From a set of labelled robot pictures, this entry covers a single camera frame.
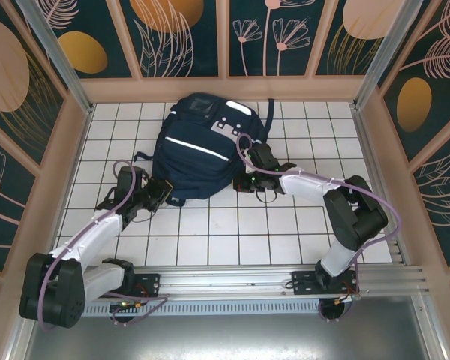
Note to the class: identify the navy blue backpack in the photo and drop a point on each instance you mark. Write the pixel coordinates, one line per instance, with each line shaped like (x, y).
(191, 165)

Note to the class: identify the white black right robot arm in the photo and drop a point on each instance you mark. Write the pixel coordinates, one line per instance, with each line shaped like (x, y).
(303, 185)

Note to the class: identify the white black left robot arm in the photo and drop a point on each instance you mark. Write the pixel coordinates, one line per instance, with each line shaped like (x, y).
(86, 236)

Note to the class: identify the small circuit board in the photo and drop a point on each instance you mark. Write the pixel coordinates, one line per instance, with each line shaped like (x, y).
(129, 305)

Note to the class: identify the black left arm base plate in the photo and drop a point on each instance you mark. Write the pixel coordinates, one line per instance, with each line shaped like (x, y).
(146, 285)

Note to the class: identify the aluminium side rail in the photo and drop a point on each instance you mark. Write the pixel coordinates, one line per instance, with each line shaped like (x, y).
(367, 150)

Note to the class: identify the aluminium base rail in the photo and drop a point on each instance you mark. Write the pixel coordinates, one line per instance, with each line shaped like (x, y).
(225, 279)

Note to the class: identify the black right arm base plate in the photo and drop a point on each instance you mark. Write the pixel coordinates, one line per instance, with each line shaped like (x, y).
(303, 283)

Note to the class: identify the aluminium frame post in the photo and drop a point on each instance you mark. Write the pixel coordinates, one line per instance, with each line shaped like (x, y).
(60, 63)
(382, 56)

